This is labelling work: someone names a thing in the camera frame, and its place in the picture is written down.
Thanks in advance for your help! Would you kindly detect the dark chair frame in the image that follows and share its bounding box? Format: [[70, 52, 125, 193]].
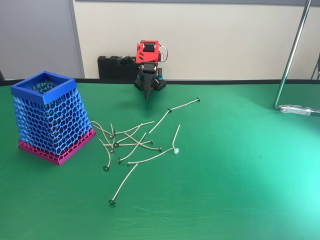
[[311, 52, 320, 81]]

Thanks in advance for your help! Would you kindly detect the blue magenta mesh basket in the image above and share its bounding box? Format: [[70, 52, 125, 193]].
[[10, 71, 97, 167]]

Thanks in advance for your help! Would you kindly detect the wrist camera board on bracket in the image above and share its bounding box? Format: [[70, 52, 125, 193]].
[[116, 55, 138, 67]]

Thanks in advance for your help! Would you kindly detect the candle wick with metal base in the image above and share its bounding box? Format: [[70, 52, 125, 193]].
[[113, 139, 154, 148], [98, 138, 110, 172], [171, 124, 181, 155], [148, 107, 172, 134], [116, 132, 147, 164], [112, 120, 155, 136], [92, 121, 115, 147], [124, 132, 163, 152], [126, 147, 174, 166], [170, 96, 202, 111], [108, 162, 139, 205], [91, 120, 115, 140], [109, 123, 116, 154]]

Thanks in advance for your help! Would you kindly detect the silver metal clamp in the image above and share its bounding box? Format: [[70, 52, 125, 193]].
[[279, 104, 320, 117]]

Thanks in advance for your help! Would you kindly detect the red white wrist cable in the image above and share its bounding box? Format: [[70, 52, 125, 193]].
[[159, 45, 169, 63]]

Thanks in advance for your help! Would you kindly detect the chrome metal tube stand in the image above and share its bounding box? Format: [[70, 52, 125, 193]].
[[273, 0, 314, 112]]

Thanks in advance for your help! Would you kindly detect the black plastic tool case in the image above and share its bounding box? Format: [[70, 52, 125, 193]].
[[97, 55, 138, 81]]

